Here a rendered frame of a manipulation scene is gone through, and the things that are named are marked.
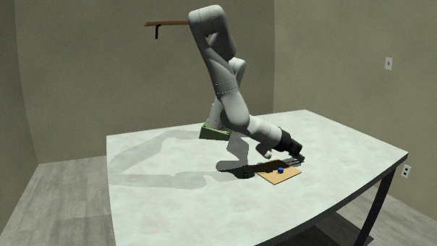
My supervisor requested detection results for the tan square mat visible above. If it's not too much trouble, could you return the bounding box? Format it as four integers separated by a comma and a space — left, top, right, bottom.
249, 158, 302, 185

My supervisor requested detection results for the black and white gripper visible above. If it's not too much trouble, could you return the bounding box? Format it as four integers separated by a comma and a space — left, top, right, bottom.
255, 123, 305, 162

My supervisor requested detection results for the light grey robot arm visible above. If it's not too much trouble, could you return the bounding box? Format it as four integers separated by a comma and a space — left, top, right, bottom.
188, 5, 271, 143

